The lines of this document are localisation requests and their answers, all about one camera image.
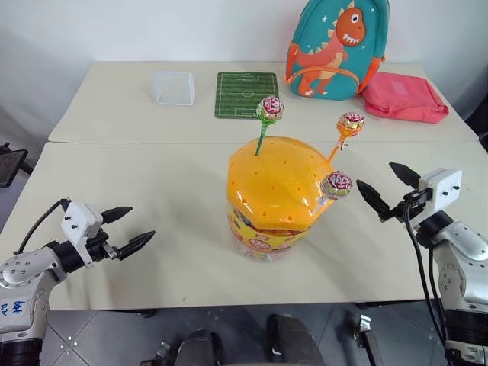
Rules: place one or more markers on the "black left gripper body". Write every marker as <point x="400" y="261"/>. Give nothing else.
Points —
<point x="98" y="248"/>

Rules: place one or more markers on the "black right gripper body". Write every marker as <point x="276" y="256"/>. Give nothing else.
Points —
<point x="409" y="206"/>

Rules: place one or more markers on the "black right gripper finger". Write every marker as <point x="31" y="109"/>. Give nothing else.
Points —
<point x="405" y="173"/>
<point x="371" y="198"/>

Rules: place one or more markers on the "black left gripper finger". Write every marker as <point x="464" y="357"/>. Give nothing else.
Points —
<point x="116" y="213"/>
<point x="136" y="244"/>

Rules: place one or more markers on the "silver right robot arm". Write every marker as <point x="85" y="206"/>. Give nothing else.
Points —
<point x="459" y="267"/>

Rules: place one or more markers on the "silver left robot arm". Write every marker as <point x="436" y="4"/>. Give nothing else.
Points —
<point x="23" y="278"/>

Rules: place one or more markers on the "clear-stick red-wrapped lollipop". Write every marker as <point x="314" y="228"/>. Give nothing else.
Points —
<point x="335" y="185"/>

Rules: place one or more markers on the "orange-stick lollipop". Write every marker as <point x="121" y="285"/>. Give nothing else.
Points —
<point x="347" y="129"/>

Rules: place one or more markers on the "orange lollipop display jar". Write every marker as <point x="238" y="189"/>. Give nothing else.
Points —
<point x="278" y="198"/>

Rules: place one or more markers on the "green-stick lollipop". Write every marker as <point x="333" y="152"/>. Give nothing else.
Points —
<point x="267" y="118"/>

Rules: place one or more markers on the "pink fabric pouch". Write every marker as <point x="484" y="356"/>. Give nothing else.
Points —
<point x="404" y="97"/>

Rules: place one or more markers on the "black device at table side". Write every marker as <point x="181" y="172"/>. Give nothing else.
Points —
<point x="9" y="164"/>

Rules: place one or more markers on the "dark rounded shape under table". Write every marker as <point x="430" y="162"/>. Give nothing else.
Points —
<point x="293" y="339"/>
<point x="198" y="348"/>

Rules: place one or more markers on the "clear plastic box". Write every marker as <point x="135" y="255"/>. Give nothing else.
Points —
<point x="174" y="87"/>

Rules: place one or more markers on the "teal dinosaur backpack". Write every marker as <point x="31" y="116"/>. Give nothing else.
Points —
<point x="335" y="49"/>

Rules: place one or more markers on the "green soccer field mat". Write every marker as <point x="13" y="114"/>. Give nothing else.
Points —
<point x="246" y="95"/>

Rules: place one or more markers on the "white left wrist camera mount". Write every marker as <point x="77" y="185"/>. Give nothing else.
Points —
<point x="79" y="222"/>

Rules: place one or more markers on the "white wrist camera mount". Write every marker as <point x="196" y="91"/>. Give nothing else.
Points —
<point x="440" y="187"/>
<point x="79" y="222"/>

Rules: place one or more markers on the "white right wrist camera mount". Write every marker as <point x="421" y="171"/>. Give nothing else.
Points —
<point x="440" y="187"/>

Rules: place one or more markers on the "metal table leg bracket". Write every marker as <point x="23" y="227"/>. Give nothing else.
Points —
<point x="364" y="335"/>

